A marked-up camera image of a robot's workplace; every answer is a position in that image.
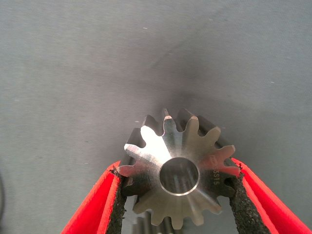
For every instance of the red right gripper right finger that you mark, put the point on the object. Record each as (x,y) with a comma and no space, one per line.
(263,209)

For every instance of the dark grey table cloth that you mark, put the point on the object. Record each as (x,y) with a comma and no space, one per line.
(73,73)

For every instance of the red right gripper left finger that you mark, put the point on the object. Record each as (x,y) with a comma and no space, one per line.
(97,207)

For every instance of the large steel gear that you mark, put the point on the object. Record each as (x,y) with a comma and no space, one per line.
(158,156)

